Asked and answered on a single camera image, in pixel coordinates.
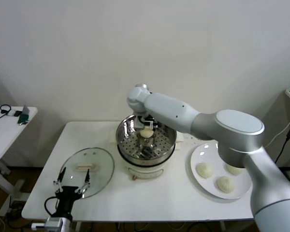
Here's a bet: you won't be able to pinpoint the round glass pot lid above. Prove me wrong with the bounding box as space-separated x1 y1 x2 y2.
58 147 115 199

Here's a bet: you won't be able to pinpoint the white oval plate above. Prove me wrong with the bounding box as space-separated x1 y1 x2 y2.
189 143 253 200

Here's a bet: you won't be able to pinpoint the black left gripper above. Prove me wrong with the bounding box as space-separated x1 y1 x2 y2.
53 168 91 217

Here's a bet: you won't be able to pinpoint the white side table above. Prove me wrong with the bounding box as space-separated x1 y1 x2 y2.
0 106 39 203

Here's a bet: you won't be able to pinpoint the perforated steel steamer basket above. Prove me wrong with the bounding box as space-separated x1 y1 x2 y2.
116 113 177 167

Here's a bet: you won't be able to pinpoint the white steamed baozi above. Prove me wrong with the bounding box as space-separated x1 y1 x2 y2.
216 175 235 194
139 128 155 139
226 163 245 175
195 162 214 179

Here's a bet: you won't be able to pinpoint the white hanging cable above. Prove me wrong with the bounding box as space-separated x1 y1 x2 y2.
263 118 290 148

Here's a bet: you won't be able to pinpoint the white electric cooker pot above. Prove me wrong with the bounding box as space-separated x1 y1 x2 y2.
108 129 185 181

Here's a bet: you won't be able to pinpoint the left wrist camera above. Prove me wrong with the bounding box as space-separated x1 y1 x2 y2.
30 222 49 230

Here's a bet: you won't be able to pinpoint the black headphones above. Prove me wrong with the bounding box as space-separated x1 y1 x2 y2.
0 104 12 121

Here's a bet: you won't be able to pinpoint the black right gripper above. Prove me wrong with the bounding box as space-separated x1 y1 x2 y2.
136 116 160 132

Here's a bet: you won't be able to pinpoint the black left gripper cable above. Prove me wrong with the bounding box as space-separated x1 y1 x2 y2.
43 196 61 217

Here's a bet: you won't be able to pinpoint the floor power strip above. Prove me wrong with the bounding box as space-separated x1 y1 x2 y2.
6 204 24 216

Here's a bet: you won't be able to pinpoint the green circuit board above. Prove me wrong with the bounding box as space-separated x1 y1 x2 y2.
17 105 31 126

